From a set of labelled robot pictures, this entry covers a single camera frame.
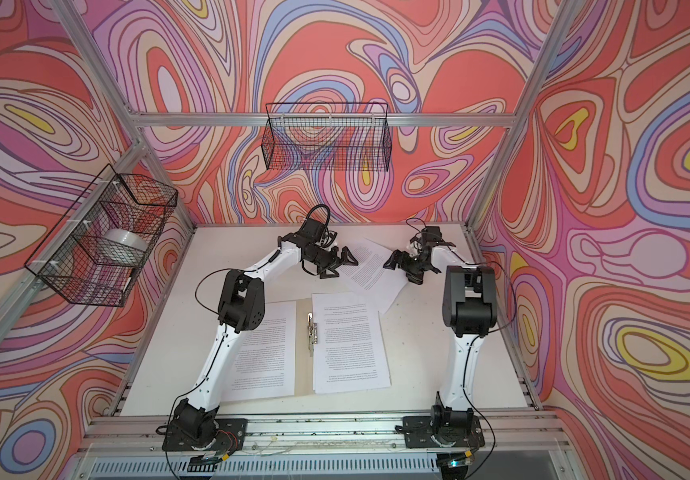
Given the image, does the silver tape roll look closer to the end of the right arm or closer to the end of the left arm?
the end of the left arm

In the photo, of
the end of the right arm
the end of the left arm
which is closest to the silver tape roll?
the end of the left arm

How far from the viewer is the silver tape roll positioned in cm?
71
